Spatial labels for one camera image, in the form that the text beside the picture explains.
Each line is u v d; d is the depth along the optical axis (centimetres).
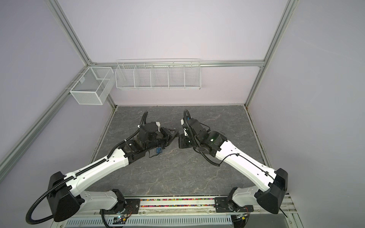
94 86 99
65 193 39
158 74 100
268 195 38
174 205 75
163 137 60
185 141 62
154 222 64
